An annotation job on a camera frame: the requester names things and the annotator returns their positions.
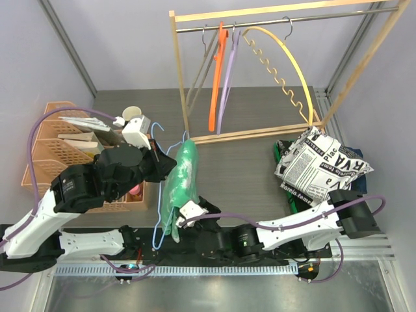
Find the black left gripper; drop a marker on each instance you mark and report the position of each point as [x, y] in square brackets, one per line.
[162, 164]

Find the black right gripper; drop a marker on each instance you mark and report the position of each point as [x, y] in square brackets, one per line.
[212, 209]

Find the green garment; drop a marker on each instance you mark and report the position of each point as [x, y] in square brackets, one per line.
[180, 187]

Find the blue wire hanger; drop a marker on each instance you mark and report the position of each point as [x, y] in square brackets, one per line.
[157, 245]

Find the clear acrylic hanger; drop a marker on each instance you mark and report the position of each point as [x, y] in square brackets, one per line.
[202, 73]

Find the white black printed garment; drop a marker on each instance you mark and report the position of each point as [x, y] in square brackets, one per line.
[316, 164]

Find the orange plastic hanger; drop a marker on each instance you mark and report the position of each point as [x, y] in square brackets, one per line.
[219, 62]

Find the purple plastic hanger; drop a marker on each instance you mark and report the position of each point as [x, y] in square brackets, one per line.
[228, 78]

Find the yellow plastic hanger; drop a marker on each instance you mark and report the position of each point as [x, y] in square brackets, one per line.
[273, 66]

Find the blue denim jeans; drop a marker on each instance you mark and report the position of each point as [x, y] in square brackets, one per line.
[359, 184]

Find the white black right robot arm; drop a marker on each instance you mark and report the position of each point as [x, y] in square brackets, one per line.
[230, 239]

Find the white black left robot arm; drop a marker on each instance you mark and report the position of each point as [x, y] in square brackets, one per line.
[37, 242]

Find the pink capped bottle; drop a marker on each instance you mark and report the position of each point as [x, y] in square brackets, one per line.
[136, 193]

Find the orange compartment basket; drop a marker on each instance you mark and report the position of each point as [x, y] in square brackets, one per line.
[138, 201]

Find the yellow mug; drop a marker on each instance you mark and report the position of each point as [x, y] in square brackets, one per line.
[131, 112]

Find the papers in organizer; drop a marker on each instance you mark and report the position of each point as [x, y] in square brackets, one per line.
[94, 137]

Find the green plastic tray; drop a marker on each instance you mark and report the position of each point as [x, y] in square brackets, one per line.
[296, 205]

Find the orange file organizer rack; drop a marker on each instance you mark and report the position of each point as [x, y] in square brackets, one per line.
[50, 154]

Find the wooden clothes rack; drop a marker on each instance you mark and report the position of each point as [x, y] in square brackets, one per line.
[332, 41]

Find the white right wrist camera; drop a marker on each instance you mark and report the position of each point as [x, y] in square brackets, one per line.
[189, 210]

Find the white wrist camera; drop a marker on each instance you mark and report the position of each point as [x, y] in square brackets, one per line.
[189, 210]
[135, 131]

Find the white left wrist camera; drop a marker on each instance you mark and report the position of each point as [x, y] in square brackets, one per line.
[135, 131]

